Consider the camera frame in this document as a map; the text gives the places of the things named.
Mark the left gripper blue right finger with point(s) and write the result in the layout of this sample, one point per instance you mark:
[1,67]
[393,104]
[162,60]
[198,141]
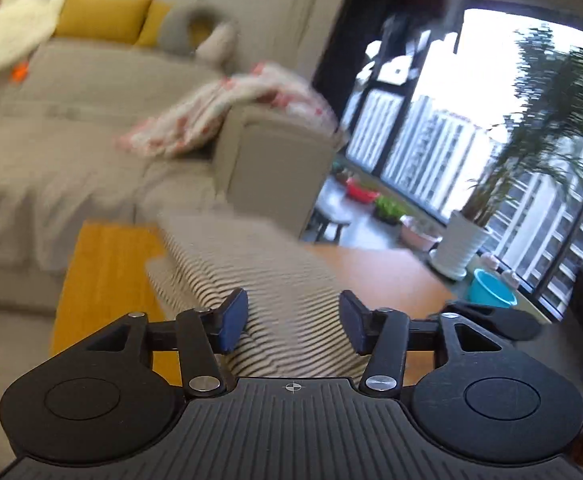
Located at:
[381,334]

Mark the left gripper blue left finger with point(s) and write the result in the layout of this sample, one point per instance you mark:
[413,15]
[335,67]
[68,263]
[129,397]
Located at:
[201,336]

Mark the striped knit sweater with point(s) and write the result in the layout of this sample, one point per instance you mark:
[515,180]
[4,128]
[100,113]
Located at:
[293,327]

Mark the blue plastic basin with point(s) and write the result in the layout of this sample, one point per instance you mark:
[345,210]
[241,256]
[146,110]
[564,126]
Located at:
[487,289]

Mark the pink metal bowl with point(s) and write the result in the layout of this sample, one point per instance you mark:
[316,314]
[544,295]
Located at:
[419,234]

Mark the green plant tray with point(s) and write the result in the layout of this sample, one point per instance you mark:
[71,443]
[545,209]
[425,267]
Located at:
[388,210]

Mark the small dark stool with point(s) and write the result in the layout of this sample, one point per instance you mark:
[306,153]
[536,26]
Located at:
[324,215]

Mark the red plastic basin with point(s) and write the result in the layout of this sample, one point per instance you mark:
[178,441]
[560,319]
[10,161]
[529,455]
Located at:
[360,192]

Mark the pink floral blanket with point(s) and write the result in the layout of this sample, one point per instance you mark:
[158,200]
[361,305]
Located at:
[197,118]

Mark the potted palm plant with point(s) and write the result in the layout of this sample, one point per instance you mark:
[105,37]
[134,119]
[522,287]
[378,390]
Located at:
[545,138]

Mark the beige sofa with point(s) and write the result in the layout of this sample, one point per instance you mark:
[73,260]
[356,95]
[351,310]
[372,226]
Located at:
[60,166]

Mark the grey neck pillow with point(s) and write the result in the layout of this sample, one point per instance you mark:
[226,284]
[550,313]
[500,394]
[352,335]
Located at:
[202,33]

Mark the yellow cushion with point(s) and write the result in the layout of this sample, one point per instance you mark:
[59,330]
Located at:
[133,22]

